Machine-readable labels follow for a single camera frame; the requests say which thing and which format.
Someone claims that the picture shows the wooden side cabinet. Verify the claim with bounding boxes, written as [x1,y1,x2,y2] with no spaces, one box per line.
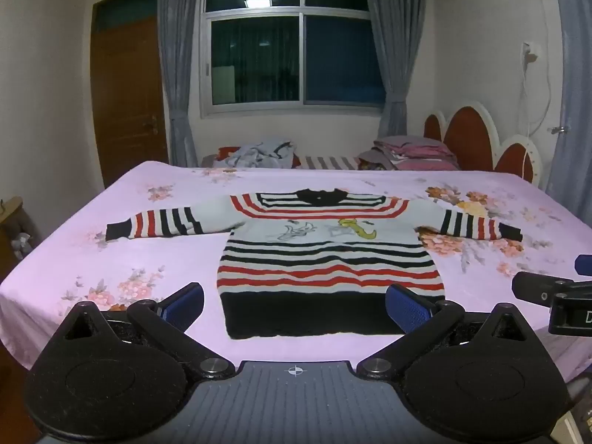
[0,196,44,278]

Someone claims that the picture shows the grey curtain beside headboard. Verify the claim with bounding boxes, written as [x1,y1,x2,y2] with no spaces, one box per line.
[361,0,426,139]

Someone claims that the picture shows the striped knitted sweater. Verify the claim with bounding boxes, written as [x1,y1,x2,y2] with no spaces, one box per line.
[105,187,523,339]

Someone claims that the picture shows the folded pink grey bedding stack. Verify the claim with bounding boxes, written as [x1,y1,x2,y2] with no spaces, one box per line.
[367,135,461,172]

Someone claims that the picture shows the pink floral bedsheet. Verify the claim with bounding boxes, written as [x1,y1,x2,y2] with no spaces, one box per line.
[0,161,592,380]

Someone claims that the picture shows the red white scalloped headboard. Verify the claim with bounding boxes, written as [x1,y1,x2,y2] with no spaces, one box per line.
[423,104,544,186]

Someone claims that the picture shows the brown wooden door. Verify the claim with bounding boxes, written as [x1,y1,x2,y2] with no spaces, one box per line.
[90,0,169,190]

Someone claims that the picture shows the grey crumpled object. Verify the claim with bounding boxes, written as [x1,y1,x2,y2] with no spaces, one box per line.
[11,233,33,260]

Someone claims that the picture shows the blue grey side curtain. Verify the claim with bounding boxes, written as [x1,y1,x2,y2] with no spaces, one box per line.
[550,0,592,227]

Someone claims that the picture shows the colourful printed cloth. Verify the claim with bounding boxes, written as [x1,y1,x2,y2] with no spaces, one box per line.
[358,157,398,171]

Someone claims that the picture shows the grey white striped sheet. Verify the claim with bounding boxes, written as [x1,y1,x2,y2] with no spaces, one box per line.
[296,155,366,171]

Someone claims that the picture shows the white power cable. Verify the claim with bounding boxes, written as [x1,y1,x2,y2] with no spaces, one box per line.
[522,58,556,181]

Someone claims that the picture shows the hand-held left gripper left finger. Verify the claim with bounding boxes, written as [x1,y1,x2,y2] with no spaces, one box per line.
[51,282,236,380]

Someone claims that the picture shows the crumpled grey clothes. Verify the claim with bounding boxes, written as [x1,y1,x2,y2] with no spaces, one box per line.
[217,139,301,169]

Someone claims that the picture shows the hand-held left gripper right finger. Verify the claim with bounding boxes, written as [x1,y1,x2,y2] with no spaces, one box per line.
[356,283,539,380]

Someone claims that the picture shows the sliding glass window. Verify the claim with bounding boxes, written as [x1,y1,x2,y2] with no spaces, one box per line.
[200,0,387,118]

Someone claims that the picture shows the grey curtain beside door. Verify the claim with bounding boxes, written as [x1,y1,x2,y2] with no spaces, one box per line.
[157,0,204,167]

